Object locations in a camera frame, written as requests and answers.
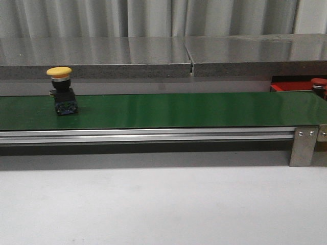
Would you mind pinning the red plastic tray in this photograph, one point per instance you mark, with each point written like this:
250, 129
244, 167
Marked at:
292, 83

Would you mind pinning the steel table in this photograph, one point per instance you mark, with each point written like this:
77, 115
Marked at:
95, 57
258, 56

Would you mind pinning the steel conveyor support bracket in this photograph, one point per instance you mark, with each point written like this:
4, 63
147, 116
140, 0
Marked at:
303, 146

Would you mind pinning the left steel table top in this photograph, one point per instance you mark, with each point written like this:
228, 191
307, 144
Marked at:
95, 57

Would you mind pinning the grey pleated curtain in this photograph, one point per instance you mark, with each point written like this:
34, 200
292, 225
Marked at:
160, 18

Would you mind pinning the green conveyor belt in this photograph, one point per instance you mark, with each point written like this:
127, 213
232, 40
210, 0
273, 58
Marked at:
180, 110

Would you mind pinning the aluminium conveyor side rail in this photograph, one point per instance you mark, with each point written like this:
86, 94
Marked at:
145, 135

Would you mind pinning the right steel table top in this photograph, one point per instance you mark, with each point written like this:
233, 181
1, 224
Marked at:
258, 56

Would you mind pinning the red mushroom push button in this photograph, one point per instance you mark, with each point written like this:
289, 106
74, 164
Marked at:
318, 86

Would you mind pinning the steel end bracket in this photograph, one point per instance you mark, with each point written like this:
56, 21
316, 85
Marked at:
322, 133

